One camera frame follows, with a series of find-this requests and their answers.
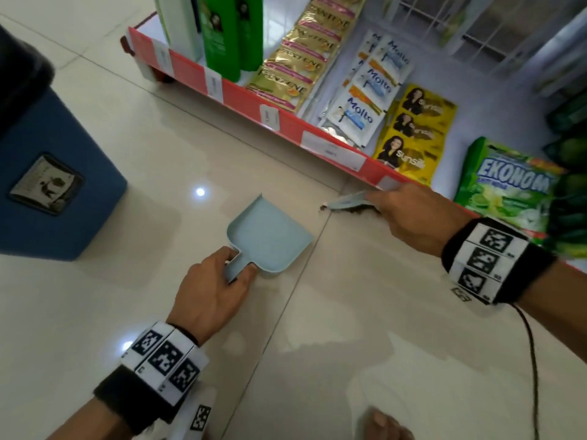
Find black wristband with markers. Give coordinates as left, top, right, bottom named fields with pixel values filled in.
left=93, top=321, right=211, bottom=437
left=441, top=217, right=558, bottom=306

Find black left wristband with markers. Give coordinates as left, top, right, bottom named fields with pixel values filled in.
left=93, top=321, right=211, bottom=437

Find black right wristband with markers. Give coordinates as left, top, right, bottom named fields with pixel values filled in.
left=441, top=217, right=558, bottom=306

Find person's left hand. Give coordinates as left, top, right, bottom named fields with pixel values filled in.
left=166, top=246, right=259, bottom=347

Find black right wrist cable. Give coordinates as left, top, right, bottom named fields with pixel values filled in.
left=511, top=302, right=541, bottom=440

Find strip of yellow sachets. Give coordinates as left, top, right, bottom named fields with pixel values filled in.
left=372, top=83, right=459, bottom=187

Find light green detergent packet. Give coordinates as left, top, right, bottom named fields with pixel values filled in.
left=454, top=136, right=568, bottom=244

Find person's right foot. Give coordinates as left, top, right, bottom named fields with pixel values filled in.
left=366, top=407, right=416, bottom=440

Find green shampoo bottle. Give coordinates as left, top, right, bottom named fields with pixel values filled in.
left=197, top=0, right=243, bottom=84
left=234, top=0, right=265, bottom=73

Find stack of dark green pouches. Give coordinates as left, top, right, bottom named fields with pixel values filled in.
left=543, top=86, right=587, bottom=260

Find brown granules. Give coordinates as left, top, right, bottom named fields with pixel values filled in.
left=329, top=203, right=382, bottom=219

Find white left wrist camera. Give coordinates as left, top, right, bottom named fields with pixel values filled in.
left=172, top=389, right=218, bottom=440

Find blue bin with black lid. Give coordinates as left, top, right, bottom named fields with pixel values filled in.
left=0, top=24, right=129, bottom=262

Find white wire grid rack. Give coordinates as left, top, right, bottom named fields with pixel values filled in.
left=380, top=0, right=587, bottom=79

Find white bottle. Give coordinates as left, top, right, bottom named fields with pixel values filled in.
left=153, top=0, right=205, bottom=64

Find stack of white blue sachets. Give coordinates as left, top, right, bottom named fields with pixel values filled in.
left=316, top=29, right=416, bottom=150

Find light blue plastic dustpan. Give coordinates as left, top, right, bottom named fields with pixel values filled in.
left=224, top=193, right=316, bottom=284

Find red edged store shelf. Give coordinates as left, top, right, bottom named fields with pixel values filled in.
left=120, top=0, right=587, bottom=274

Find person's right hand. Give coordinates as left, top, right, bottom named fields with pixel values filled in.
left=366, top=181, right=480, bottom=258

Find stack of gold sachets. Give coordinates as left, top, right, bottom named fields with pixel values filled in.
left=245, top=0, right=369, bottom=114

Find light blue brush white bristles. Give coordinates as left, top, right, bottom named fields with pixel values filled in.
left=320, top=189, right=380, bottom=211

